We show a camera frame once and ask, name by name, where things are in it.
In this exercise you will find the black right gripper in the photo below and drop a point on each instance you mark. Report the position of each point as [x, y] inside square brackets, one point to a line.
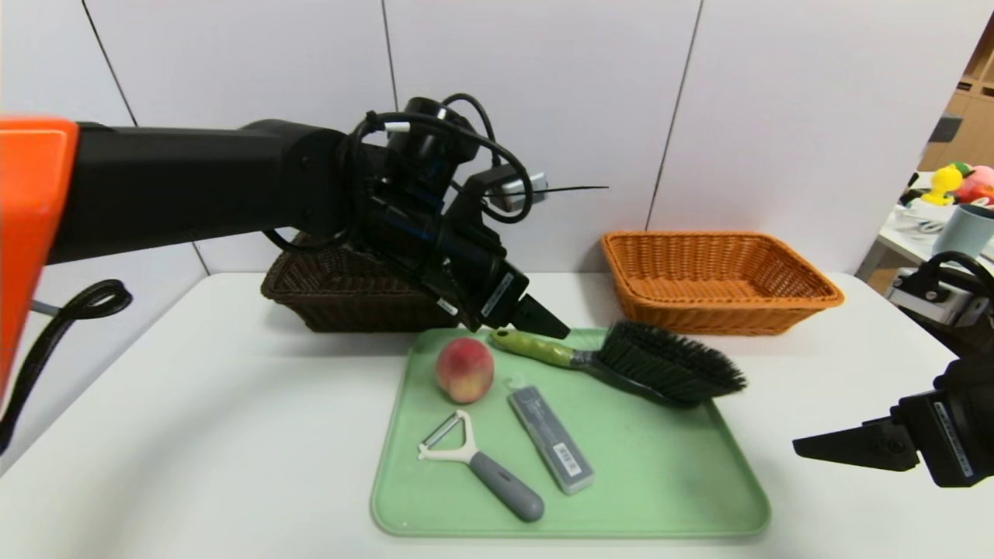
[949, 439]

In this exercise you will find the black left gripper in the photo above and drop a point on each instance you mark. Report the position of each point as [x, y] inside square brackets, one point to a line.
[499, 296]

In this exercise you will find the red yellow peach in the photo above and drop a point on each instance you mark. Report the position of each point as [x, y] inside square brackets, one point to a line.
[464, 371]

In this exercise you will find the grey rectangular plastic case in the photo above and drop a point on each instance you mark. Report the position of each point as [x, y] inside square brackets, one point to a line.
[551, 439]

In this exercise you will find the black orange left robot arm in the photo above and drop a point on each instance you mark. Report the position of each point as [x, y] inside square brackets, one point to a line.
[194, 186]

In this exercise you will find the orange wicker basket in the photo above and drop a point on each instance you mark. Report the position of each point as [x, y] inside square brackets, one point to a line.
[699, 318]

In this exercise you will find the dark brown wicker basket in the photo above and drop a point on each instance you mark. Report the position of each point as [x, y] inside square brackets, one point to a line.
[342, 299]

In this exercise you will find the light green plastic tray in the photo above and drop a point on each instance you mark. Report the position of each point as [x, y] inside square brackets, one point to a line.
[660, 466]

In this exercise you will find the white side table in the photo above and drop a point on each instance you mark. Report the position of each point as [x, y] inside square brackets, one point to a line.
[901, 244]

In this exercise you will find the blue grey cup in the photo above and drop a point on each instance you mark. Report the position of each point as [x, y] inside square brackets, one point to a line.
[963, 233]

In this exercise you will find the yellow plush toy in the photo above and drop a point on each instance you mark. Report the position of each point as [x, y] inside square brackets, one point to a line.
[941, 185]

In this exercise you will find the pink plush toy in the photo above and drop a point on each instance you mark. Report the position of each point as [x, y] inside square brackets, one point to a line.
[978, 185]

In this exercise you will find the wooden shelf cabinet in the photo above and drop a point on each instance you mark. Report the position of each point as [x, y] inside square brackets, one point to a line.
[971, 132]

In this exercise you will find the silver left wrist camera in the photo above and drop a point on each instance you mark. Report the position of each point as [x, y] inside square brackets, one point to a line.
[519, 194]

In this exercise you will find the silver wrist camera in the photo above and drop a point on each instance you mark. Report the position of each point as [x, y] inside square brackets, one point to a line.
[519, 194]
[924, 303]

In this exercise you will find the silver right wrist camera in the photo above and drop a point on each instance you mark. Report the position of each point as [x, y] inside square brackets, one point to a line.
[924, 303]

